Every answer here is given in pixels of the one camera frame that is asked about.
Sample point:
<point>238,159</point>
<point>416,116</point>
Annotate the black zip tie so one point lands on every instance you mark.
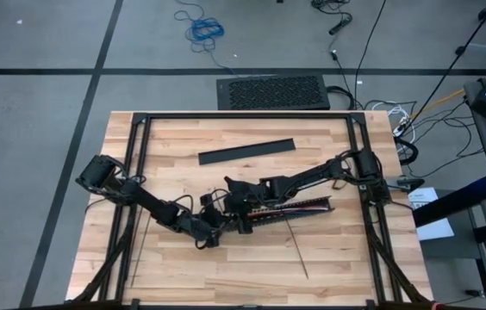
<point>297,249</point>
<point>140,254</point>

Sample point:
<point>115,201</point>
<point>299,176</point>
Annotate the black aluminium table frame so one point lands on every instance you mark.
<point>247,115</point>

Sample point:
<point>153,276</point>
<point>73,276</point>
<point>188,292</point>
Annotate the black desk beam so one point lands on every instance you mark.
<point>454,202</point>

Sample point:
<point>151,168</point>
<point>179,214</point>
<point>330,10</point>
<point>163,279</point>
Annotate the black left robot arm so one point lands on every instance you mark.
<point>148,202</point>

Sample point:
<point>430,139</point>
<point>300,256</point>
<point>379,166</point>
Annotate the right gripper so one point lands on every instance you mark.
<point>247,204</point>

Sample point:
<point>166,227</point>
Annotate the white paper sheet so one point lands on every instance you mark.
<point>434,228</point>

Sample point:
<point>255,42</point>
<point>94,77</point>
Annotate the black computer tower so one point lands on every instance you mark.
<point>273,92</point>

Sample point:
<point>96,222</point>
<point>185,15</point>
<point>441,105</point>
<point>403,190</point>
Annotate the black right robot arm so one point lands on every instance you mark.
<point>312,176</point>

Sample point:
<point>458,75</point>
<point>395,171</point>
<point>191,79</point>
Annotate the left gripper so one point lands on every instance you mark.
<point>206,224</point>

